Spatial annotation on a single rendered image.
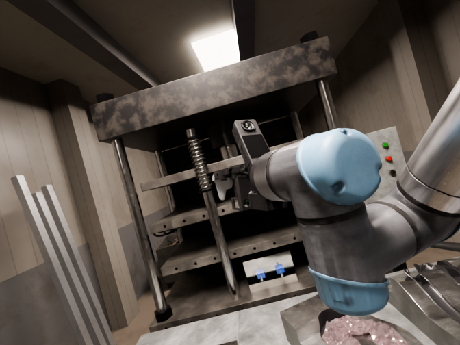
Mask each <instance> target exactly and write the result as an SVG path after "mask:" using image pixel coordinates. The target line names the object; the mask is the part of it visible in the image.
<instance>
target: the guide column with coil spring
mask: <svg viewBox="0 0 460 345"><path fill-rule="evenodd" d="M186 135H187V137H190V136H197V134H196V129H195V128H192V129H187V130H186ZM196 143H199V141H198V140H197V141H195V142H191V143H189V145H190V146H191V145H193V144H196ZM199 146H200V145H199V144H198V145H195V146H192V147H190V150H191V149H194V148H196V147H199ZM200 150H201V148H199V149H195V150H193V151H191V152H192V153H194V152H197V151H200ZM200 154H202V152H200V153H196V154H194V155H193V156H192V157H195V156H197V155H200ZM201 158H203V156H200V157H196V158H194V159H193V160H194V161H196V160H198V159H201ZM201 162H204V160H203V159H202V160H200V161H197V162H195V163H194V165H196V164H199V163H201ZM202 166H205V163H204V164H200V165H198V166H195V167H196V169H197V168H200V167H202ZM205 169H206V167H204V168H201V169H198V170H197V171H196V172H197V173H198V172H200V171H202V170H205ZM205 173H207V171H205V172H201V173H199V174H198V176H201V175H204V174H205ZM206 177H208V175H205V176H203V177H200V178H199V180H201V179H204V178H206ZM206 181H209V179H206V180H203V181H200V184H202V183H205V182H206ZM208 185H210V182H209V183H206V184H204V185H201V188H203V187H205V186H208ZM203 197H204V200H205V204H206V208H207V212H208V215H209V219H210V222H211V226H212V230H213V233H214V237H215V241H216V245H217V248H218V252H219V255H220V260H221V263H222V267H223V270H224V273H225V278H226V280H227V285H228V288H229V293H230V295H231V300H233V301H235V300H237V299H239V298H240V297H241V295H240V290H239V287H238V283H237V280H236V277H235V273H234V269H233V265H232V262H231V258H230V254H229V250H228V247H227V243H226V240H225V235H224V232H223V230H222V225H221V222H220V217H219V215H218V210H217V207H216V202H215V200H214V195H213V192H212V191H209V192H204V193H203Z"/></svg>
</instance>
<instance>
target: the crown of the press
mask: <svg viewBox="0 0 460 345"><path fill-rule="evenodd" d="M300 42H301V43H300V44H297V45H294V46H292V47H288V48H284V49H281V50H278V51H273V52H271V53H267V54H264V55H260V56H257V57H253V58H250V59H247V60H243V61H241V62H236V63H233V64H230V65H226V66H222V67H220V68H215V69H213V70H210V71H206V72H203V73H199V74H196V75H192V76H189V77H185V78H182V79H178V80H175V81H171V82H168V83H166V84H162V85H158V86H155V87H152V88H147V89H145V90H141V91H138V92H134V93H131V94H127V95H124V96H121V97H117V98H114V95H113V94H109V93H102V94H98V95H97V96H96V99H97V103H96V104H94V105H90V106H89V108H90V112H91V115H92V119H93V123H94V128H95V130H96V133H97V138H98V141H99V142H104V143H108V144H111V141H110V140H112V139H115V138H122V139H123V144H124V147H128V148H132V149H138V150H141V151H148V152H152V153H155V151H156V150H158V149H161V150H163V151H165V150H167V149H172V148H175V147H178V146H182V145H185V144H187V143H188V142H186V141H185V139H186V138H187V135H186V130H187V129H192V128H195V129H196V134H197V135H198V136H200V138H199V139H200V140H204V139H206V138H209V139H210V142H211V146H212V150H214V151H216V150H220V152H221V155H222V160H226V159H231V158H233V157H237V156H240V155H239V153H238V148H237V142H236V141H235V138H234V136H233V133H232V129H233V125H234V122H235V120H252V119H253V120H256V122H257V124H260V123H264V122H267V121H270V120H274V119H277V118H282V117H284V116H289V115H290V112H294V111H296V112H297V113H298V112H299V111H300V110H301V109H302V108H303V107H304V106H305V105H306V104H307V103H308V102H309V101H310V100H311V99H312V98H313V97H314V96H315V95H317V93H318V91H317V88H316V82H317V81H319V80H321V79H327V81H328V83H329V82H330V81H331V80H332V79H333V78H334V77H335V76H336V75H337V68H336V65H335V60H334V57H333V53H332V50H331V45H330V42H329V38H328V36H325V37H322V38H319V37H318V33H317V32H316V31H311V32H309V33H306V34H305V35H304V36H303V37H302V38H301V39H300Z"/></svg>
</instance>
